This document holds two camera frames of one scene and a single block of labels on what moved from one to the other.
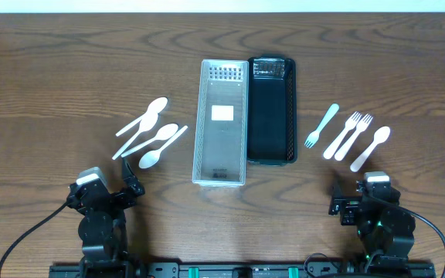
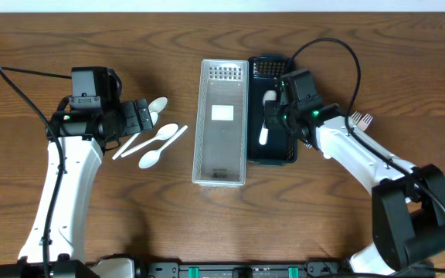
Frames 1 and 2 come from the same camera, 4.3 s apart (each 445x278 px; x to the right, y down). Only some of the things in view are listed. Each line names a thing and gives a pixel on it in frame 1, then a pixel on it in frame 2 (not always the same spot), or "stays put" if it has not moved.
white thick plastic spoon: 380,136 to 269,96
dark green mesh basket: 272,130 stays put
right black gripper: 338,201 to 270,116
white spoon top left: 154,107 stays put
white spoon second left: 147,123 stays put
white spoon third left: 166,131 stays put
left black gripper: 120,195 to 142,114
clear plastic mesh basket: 219,153 stays put
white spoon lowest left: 151,158 stays put
